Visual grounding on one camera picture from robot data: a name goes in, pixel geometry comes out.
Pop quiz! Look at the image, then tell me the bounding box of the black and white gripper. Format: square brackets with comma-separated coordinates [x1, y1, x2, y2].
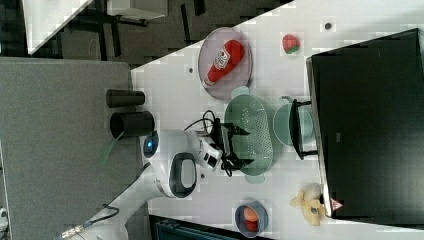
[199, 118, 253, 170]

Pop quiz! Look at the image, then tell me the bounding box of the green plastic strainer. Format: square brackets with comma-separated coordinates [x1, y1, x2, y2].
[224, 86, 274, 184]

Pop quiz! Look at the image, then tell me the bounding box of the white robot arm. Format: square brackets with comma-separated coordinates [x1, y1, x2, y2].
[54, 118, 251, 240]

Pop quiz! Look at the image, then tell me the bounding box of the green mug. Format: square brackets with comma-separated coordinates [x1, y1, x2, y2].
[273, 96, 314, 146]

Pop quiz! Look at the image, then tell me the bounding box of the grey round plate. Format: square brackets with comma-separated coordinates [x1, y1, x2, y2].
[198, 27, 252, 100]

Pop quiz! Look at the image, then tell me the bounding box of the orange toy fruit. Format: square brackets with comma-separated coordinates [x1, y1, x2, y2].
[243, 206, 258, 222]

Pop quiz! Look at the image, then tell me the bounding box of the blue-grey small bowl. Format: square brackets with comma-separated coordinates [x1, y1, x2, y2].
[234, 201, 269, 238]

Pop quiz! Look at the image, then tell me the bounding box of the red toy fruit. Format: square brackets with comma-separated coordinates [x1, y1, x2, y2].
[245, 221, 258, 232]

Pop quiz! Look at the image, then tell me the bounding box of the red ketchup bottle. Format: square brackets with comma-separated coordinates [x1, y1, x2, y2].
[203, 39, 245, 87]

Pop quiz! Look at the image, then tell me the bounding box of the peeled banana toy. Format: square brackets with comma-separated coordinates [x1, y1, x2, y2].
[290, 184, 325, 226]

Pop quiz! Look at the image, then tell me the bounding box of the large black cylinder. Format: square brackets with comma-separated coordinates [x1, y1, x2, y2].
[110, 111, 155, 139]

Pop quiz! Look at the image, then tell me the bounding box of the red toy strawberry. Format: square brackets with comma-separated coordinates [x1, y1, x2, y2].
[282, 34, 300, 54]

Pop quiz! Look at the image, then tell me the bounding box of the small black cylinder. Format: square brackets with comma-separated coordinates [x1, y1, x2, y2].
[106, 89, 145, 108]

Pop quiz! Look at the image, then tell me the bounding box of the black toaster oven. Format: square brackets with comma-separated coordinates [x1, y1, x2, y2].
[306, 29, 424, 229]

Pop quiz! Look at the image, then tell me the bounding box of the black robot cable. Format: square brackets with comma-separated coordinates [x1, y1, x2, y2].
[184, 109, 218, 134]

